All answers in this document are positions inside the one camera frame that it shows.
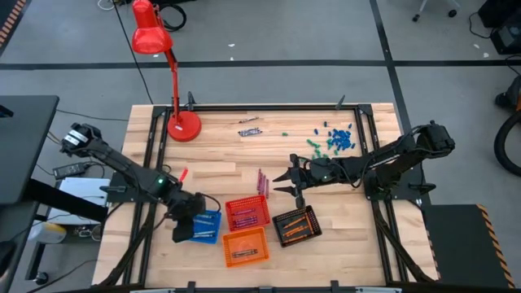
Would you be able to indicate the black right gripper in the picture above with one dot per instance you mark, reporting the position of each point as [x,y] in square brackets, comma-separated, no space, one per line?
[310,174]

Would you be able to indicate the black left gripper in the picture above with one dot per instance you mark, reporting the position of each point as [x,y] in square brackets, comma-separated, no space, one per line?
[185,207]

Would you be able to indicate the blue plastic basket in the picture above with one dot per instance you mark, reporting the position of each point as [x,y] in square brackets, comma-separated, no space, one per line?
[211,228]

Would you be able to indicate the orange crayon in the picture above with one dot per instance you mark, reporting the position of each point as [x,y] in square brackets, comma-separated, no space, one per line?
[294,231]
[294,240]
[295,221]
[310,224]
[296,234]

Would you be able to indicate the black plastic basket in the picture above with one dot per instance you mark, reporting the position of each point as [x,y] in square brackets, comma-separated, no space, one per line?
[277,219]

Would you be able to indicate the red plastic basket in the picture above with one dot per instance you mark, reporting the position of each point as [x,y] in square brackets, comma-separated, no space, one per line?
[260,203]

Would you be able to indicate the orange plastic basket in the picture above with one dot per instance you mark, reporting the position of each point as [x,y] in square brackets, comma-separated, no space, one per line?
[244,241]

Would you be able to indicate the brown crayon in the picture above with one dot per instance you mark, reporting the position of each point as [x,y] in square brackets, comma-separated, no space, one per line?
[244,251]
[244,255]

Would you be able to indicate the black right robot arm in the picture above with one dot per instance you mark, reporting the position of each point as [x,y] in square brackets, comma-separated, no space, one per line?
[386,158]

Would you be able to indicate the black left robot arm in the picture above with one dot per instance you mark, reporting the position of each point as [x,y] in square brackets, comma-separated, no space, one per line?
[122,164]

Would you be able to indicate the red desk lamp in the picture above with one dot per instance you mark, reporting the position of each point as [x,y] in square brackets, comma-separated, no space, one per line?
[185,127]

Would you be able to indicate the white box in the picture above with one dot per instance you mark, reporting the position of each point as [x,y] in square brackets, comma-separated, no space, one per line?
[81,189]

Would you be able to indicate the black power adapter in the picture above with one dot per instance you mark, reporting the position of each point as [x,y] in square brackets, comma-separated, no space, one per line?
[71,170]

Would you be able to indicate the white and yellow jug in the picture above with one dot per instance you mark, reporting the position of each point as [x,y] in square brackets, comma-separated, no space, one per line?
[46,233]

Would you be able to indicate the black desk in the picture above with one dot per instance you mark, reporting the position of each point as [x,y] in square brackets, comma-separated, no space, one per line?
[24,142]

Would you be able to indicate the black hazard-striped platform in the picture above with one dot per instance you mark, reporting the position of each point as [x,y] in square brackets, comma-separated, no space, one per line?
[460,244]

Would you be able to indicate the office chair base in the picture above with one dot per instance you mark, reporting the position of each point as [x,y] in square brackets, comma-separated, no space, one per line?
[452,13]

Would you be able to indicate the black equipment box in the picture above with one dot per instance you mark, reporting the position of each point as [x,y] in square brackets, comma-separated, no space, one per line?
[509,38]
[500,10]

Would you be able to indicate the black hazard-striped floor mat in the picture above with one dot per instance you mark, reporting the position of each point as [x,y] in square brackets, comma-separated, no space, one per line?
[8,12]

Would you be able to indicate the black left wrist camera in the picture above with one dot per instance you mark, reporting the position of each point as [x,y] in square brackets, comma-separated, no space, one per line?
[183,233]

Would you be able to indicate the black metal table frame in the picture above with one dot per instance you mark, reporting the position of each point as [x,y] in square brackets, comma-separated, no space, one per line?
[264,108]

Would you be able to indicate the white bar bracket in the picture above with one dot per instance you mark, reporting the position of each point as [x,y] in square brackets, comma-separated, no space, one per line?
[150,290]
[378,290]

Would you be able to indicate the black clamp mount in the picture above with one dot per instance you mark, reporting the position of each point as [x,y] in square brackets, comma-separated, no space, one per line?
[340,102]
[190,100]

